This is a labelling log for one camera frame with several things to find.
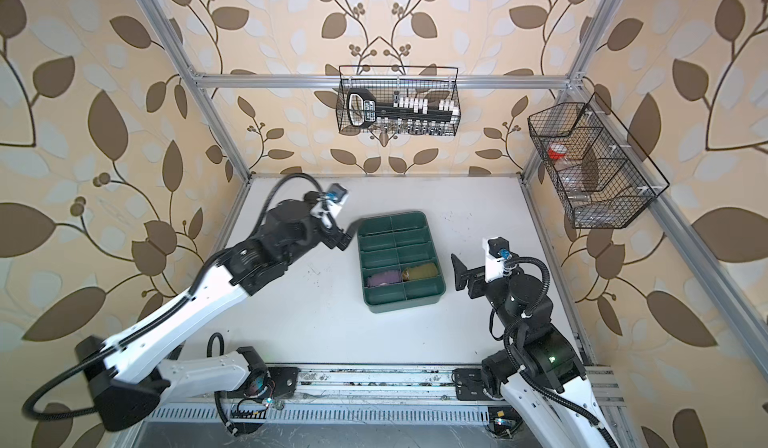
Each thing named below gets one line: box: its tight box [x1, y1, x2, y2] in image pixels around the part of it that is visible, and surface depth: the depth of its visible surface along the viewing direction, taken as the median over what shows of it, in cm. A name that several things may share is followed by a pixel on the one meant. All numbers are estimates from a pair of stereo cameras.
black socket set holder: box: [347, 88, 460, 128], surface depth 84 cm
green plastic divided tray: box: [357, 210, 446, 313], surface depth 91 cm
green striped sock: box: [402, 263, 438, 281], surface depth 89 cm
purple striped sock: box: [366, 270, 402, 287], surface depth 90 cm
